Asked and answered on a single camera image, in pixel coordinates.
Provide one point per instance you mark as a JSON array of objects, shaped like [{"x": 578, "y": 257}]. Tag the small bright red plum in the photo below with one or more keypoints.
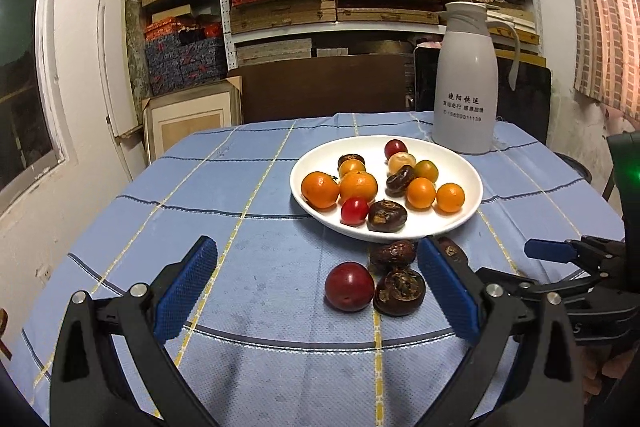
[{"x": 354, "y": 210}]

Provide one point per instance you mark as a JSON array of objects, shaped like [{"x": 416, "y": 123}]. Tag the white wall socket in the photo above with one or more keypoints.
[{"x": 44, "y": 274}]

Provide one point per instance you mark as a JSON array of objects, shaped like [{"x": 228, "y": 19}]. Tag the pile of patterned fabric boxes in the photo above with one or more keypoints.
[{"x": 185, "y": 57}]

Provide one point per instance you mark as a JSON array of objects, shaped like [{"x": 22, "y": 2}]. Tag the yellow passion fruit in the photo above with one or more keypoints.
[{"x": 402, "y": 162}]

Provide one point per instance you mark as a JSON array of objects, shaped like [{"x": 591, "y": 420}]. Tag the person's right hand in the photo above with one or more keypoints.
[{"x": 612, "y": 367}]

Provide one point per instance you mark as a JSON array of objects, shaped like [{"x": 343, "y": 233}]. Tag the large orange mandarin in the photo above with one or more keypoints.
[
  {"x": 358, "y": 187},
  {"x": 320, "y": 190}
]

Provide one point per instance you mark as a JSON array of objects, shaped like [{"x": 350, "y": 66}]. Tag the white oval plate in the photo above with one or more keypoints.
[{"x": 465, "y": 177}]

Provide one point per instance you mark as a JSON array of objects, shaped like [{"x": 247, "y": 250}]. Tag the wooden picture frame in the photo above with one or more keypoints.
[{"x": 190, "y": 122}]

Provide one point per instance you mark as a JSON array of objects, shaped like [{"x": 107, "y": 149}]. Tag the small orange mandarin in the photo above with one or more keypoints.
[{"x": 450, "y": 198}]

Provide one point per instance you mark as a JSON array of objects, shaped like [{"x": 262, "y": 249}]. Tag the dark brown wooden board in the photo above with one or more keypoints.
[{"x": 325, "y": 87}]

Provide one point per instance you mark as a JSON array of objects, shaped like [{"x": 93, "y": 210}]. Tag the large dark red plum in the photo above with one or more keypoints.
[{"x": 349, "y": 286}]

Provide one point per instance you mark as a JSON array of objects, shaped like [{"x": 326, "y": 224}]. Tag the grey stone slab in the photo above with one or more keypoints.
[{"x": 137, "y": 52}]

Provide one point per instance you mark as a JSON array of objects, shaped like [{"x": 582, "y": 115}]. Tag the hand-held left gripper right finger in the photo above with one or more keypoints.
[{"x": 447, "y": 292}]

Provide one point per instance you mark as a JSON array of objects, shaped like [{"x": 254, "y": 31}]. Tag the dark brown water chestnut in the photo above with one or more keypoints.
[
  {"x": 454, "y": 252},
  {"x": 400, "y": 292},
  {"x": 392, "y": 253},
  {"x": 399, "y": 182},
  {"x": 347, "y": 157},
  {"x": 386, "y": 215}
]

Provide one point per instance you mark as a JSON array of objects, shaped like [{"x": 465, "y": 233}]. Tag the plaid curtain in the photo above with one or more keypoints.
[{"x": 605, "y": 7}]

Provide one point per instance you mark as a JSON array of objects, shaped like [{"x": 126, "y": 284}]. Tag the black round stool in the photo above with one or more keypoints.
[{"x": 575, "y": 167}]

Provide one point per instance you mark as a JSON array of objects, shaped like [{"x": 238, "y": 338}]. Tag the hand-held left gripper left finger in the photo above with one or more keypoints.
[{"x": 185, "y": 292}]

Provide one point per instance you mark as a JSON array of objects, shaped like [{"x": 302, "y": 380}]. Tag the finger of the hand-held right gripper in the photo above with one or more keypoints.
[
  {"x": 530, "y": 287},
  {"x": 547, "y": 251}
]

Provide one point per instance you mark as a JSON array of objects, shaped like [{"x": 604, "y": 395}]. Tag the white thermos jug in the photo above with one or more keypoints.
[{"x": 462, "y": 72}]

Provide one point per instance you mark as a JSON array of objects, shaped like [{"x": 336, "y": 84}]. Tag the white framed window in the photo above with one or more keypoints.
[{"x": 20, "y": 82}]

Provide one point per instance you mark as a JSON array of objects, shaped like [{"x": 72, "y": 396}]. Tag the greenish orange mandarin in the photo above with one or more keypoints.
[{"x": 426, "y": 171}]

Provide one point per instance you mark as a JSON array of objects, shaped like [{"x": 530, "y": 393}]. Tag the blue checked tablecloth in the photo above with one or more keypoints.
[{"x": 225, "y": 207}]

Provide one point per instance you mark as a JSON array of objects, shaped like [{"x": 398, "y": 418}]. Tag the white board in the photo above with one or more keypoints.
[{"x": 115, "y": 82}]

